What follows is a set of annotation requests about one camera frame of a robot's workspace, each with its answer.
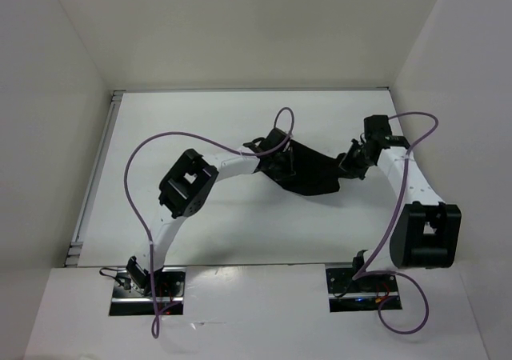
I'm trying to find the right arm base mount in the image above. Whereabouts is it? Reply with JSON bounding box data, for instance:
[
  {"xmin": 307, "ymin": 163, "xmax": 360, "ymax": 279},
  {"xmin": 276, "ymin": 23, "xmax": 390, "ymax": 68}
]
[{"xmin": 326, "ymin": 266, "xmax": 402, "ymax": 313}]

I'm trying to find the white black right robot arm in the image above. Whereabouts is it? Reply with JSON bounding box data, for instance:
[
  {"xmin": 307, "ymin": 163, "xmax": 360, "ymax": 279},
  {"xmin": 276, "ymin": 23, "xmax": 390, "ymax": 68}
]
[{"xmin": 339, "ymin": 111, "xmax": 462, "ymax": 290}]

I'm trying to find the black skirt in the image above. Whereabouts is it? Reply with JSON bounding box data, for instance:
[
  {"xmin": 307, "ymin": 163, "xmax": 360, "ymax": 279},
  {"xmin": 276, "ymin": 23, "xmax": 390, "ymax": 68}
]
[{"xmin": 267, "ymin": 140, "xmax": 342, "ymax": 196}]

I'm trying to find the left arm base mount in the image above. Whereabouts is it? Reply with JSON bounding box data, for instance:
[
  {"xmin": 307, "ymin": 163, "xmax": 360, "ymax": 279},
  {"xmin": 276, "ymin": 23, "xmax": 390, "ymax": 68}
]
[{"xmin": 98, "ymin": 267, "xmax": 186, "ymax": 317}]

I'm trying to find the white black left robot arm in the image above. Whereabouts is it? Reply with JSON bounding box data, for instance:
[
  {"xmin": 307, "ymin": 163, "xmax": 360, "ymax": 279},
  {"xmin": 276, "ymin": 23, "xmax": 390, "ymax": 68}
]
[{"xmin": 123, "ymin": 128, "xmax": 291, "ymax": 296}]

